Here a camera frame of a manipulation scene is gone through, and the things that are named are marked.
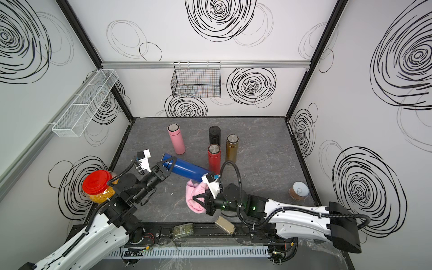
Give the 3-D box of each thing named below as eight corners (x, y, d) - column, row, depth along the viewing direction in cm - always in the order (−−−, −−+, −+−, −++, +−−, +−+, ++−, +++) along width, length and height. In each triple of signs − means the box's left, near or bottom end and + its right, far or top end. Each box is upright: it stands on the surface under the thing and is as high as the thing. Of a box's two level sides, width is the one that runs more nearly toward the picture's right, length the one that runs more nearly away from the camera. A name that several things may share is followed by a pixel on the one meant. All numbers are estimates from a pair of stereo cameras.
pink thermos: (174, 154, 103) (166, 131, 87) (176, 146, 107) (168, 123, 90) (184, 154, 103) (178, 131, 87) (185, 146, 107) (180, 123, 90)
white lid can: (291, 200, 86) (295, 195, 81) (287, 186, 91) (291, 181, 86) (306, 200, 86) (311, 195, 81) (301, 186, 91) (306, 181, 86)
